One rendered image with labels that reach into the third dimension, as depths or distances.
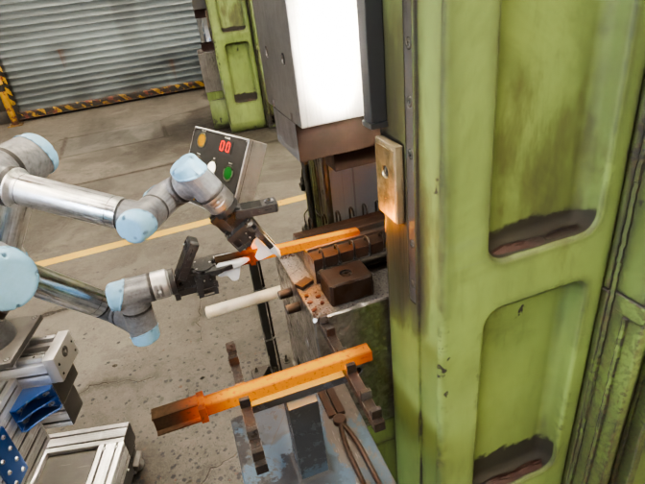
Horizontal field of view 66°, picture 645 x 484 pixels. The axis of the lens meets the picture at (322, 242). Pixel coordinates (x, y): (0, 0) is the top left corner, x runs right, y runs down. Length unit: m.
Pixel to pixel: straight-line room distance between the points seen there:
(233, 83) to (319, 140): 4.98
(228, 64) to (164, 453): 4.66
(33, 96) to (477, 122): 8.68
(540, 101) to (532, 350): 0.64
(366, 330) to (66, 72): 8.24
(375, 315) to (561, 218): 0.50
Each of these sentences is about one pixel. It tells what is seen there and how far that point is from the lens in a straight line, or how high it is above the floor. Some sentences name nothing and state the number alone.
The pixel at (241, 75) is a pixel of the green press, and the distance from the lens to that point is 6.14.
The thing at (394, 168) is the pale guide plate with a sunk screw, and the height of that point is 1.31.
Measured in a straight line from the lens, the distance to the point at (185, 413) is 0.98.
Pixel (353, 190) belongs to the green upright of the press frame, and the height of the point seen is 1.04.
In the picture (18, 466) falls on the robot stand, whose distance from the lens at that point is 1.74.
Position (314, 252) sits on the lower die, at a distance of 1.36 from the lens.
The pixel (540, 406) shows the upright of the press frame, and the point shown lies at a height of 0.55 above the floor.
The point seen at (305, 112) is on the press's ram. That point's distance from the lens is 1.12.
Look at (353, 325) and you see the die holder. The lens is 1.30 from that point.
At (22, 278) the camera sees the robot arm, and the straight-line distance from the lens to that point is 1.14.
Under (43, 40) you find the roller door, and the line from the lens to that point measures 9.14.
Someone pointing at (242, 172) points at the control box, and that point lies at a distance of 1.69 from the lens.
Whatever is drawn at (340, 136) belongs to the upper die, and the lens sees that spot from 1.22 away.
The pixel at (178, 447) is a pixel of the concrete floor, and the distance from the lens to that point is 2.30.
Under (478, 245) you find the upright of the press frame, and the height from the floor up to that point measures 1.18.
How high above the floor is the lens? 1.68
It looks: 29 degrees down
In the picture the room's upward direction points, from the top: 7 degrees counter-clockwise
